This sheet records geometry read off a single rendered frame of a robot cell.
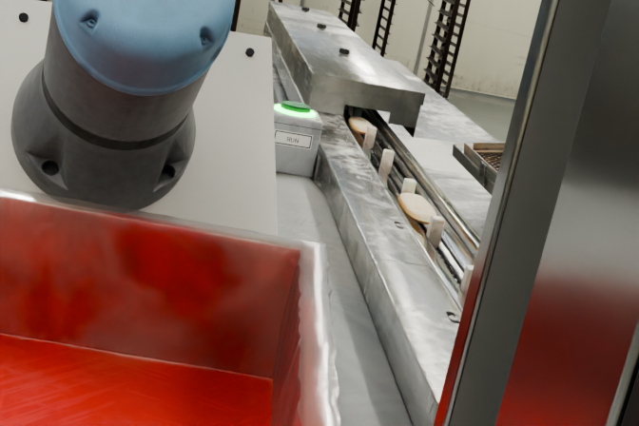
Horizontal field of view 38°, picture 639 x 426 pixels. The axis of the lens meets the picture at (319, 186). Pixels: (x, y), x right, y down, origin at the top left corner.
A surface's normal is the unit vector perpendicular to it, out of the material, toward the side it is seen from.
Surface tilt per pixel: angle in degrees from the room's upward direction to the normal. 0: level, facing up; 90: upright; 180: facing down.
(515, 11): 90
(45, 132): 102
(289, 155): 90
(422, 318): 0
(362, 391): 0
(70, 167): 116
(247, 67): 48
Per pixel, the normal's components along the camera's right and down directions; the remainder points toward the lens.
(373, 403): 0.19, -0.95
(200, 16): 0.34, -0.29
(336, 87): 0.11, 0.28
